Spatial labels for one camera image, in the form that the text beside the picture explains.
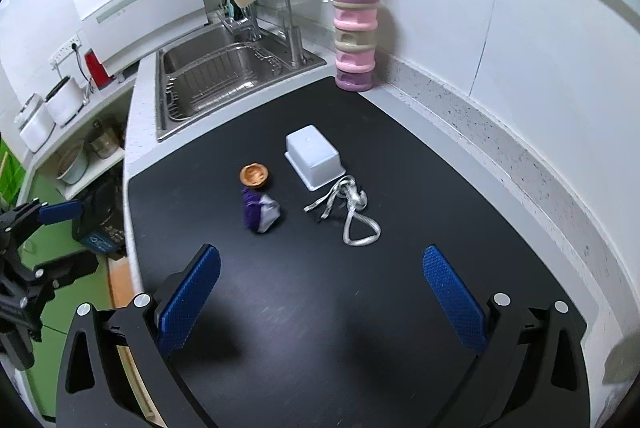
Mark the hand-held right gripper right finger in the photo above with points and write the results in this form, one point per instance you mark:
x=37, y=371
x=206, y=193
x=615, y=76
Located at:
x=455, y=298

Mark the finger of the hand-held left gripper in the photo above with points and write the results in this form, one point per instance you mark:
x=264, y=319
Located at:
x=70, y=267
x=60, y=212

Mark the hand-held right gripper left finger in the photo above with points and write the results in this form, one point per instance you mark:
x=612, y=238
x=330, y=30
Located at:
x=192, y=298

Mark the black trash bin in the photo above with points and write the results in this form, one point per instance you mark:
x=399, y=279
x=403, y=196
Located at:
x=100, y=228

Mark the pale green bowl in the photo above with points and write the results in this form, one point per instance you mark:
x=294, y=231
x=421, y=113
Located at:
x=74, y=164

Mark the green cabinet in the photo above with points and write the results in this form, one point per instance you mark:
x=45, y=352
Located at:
x=60, y=358

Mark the metal pot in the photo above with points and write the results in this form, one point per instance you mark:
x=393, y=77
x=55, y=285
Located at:
x=104, y=142

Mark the white rice cooker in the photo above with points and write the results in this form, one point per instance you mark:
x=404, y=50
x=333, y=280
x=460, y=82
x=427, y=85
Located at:
x=64, y=100
x=34, y=124

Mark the purple crumpled wrapper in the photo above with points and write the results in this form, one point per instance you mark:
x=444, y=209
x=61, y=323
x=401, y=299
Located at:
x=259, y=210

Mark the black counter mat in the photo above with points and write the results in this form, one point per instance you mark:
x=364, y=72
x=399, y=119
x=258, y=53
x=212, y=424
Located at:
x=310, y=308

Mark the white knotted ribbon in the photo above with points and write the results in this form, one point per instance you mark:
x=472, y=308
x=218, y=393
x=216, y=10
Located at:
x=355, y=203

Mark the small wooden bowl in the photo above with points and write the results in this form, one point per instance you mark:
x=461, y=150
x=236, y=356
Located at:
x=255, y=174

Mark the red kettle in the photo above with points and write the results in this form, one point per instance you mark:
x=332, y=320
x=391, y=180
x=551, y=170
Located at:
x=97, y=69

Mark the white plastic container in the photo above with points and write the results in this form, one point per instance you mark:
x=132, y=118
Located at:
x=315, y=155

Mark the stainless steel sink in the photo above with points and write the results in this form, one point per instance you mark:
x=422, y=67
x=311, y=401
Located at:
x=220, y=78

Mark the pastel stacked container tower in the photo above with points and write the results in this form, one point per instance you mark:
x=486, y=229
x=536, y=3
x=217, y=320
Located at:
x=355, y=33

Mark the slim chrome faucet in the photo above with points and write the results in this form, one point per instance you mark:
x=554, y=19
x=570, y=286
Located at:
x=292, y=23

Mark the white wall socket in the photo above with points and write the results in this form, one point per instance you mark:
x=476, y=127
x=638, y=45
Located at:
x=65, y=50

